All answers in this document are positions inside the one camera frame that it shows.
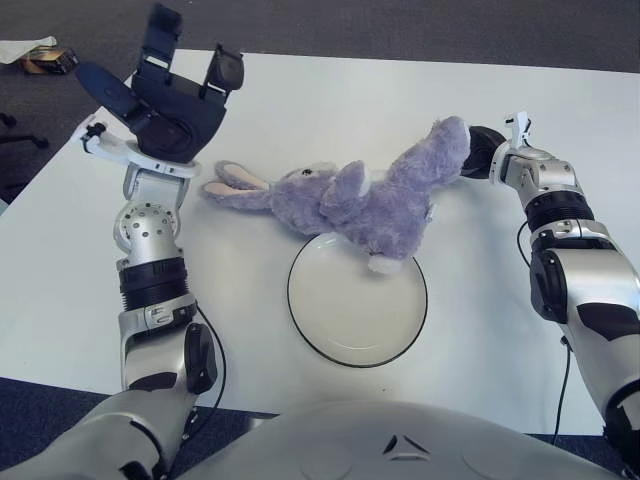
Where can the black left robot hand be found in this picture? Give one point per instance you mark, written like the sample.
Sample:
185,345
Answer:
175,120

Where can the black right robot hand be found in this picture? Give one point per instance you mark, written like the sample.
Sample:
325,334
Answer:
482,150

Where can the purple plush bear doll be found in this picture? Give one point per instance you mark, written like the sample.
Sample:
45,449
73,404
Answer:
380,200

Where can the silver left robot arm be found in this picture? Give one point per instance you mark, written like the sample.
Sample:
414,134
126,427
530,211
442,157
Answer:
145,230

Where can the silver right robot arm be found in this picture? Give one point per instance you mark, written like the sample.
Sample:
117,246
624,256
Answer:
590,270

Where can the white plate with black rim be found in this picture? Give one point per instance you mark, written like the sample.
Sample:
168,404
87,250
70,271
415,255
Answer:
350,310

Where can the white right wrist connector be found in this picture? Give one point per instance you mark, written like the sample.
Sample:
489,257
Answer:
520,127

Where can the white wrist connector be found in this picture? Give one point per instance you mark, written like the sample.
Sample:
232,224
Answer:
100,145
520,127

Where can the white left wrist connector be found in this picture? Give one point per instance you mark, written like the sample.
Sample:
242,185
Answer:
100,145

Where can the black and yellow box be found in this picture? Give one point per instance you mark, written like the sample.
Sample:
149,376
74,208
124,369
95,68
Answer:
50,60

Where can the black office chair base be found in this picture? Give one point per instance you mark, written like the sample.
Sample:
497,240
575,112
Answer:
25,139

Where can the white crumpled cloth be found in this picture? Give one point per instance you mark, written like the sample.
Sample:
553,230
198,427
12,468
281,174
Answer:
20,50

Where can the grey robot torso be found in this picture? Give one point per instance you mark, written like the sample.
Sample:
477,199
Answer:
400,450

